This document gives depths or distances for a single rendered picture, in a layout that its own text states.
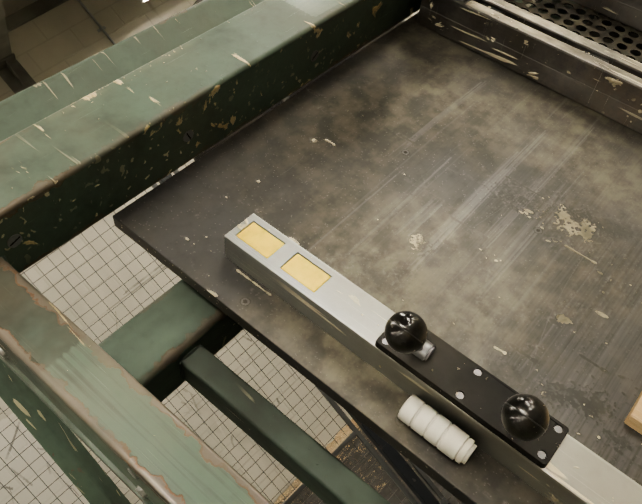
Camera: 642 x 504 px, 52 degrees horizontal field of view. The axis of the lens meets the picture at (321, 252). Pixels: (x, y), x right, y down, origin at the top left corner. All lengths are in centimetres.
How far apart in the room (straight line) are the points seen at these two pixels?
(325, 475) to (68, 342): 30
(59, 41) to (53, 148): 516
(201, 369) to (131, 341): 9
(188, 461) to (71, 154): 38
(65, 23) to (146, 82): 516
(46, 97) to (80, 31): 462
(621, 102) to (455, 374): 58
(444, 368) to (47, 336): 40
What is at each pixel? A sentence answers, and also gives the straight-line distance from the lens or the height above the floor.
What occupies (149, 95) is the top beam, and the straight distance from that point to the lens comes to 88.
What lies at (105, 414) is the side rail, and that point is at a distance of 66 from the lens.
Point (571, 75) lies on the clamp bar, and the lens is 113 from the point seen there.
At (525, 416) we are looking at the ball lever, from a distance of 56.
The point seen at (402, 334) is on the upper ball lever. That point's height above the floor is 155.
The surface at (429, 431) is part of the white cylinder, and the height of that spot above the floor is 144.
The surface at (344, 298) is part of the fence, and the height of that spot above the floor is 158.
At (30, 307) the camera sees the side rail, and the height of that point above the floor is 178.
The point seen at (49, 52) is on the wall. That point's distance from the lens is 593.
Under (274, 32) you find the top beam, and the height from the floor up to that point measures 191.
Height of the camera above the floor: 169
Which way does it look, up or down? 4 degrees down
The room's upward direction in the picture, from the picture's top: 39 degrees counter-clockwise
